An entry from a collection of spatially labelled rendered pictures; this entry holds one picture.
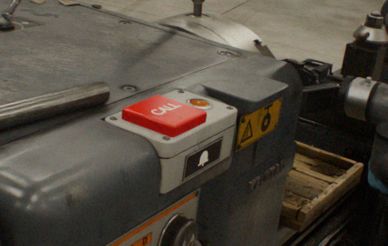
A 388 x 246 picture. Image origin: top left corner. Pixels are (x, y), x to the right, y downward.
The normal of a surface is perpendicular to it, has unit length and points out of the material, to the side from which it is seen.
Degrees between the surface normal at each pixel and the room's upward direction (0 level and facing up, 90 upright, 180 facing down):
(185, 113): 0
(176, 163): 90
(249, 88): 0
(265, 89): 0
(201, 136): 90
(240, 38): 27
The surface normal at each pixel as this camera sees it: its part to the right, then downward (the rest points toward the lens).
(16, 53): 0.13, -0.92
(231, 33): 0.41, -0.77
